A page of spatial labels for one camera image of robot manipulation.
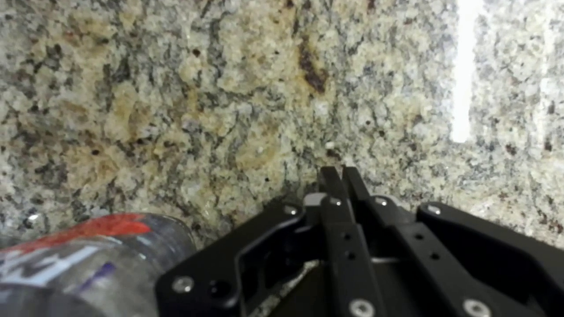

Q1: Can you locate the Fiji water bottle blue cap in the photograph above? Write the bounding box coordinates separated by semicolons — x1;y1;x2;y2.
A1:
0;211;203;317

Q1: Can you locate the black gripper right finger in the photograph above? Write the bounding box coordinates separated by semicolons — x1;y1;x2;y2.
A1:
342;165;564;317

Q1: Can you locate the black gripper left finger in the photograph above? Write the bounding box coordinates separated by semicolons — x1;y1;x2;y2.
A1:
153;165;379;317

